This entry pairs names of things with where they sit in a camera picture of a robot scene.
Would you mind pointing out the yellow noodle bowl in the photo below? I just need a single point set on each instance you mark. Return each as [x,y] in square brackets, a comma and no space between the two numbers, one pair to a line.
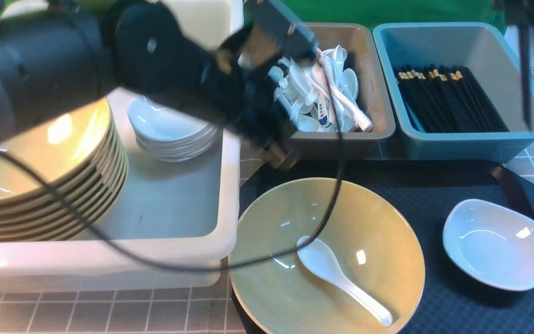
[364,274]

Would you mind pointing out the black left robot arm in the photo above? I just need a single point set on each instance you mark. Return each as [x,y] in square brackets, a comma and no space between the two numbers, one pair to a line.
[72,54]

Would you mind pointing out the white small dish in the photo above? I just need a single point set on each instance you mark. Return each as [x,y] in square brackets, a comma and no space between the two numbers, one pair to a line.
[492,244]

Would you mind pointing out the white plastic tub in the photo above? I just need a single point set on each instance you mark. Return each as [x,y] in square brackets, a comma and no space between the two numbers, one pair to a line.
[183,212]

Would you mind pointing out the bundle of black chopsticks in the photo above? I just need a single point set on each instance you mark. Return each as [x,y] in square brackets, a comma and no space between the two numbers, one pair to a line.
[446,99]

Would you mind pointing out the beige spoon bin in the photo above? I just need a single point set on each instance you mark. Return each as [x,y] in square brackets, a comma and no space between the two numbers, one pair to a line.
[372,97]

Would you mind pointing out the black serving tray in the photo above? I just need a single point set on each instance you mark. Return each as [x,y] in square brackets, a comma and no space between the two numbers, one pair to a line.
[425,192]

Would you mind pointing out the stack of yellow noodle bowls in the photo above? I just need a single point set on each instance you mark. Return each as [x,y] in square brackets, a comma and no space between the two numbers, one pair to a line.
[81,155]

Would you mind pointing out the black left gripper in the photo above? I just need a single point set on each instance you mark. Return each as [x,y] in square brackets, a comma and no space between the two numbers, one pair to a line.
[273,32]

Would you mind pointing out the pile of white spoons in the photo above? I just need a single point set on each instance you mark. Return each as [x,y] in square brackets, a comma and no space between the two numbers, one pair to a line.
[322,98]

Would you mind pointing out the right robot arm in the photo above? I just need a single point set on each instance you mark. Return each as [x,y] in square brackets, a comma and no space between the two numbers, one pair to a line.
[520,13]

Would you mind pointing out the white ceramic soup spoon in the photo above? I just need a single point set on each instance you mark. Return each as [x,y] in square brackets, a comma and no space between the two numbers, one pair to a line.
[319,259]

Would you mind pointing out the stack of white small dishes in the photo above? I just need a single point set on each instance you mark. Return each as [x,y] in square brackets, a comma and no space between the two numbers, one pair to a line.
[169,135]

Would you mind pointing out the blue chopstick bin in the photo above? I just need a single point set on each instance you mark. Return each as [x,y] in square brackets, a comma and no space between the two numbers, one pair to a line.
[483,50]

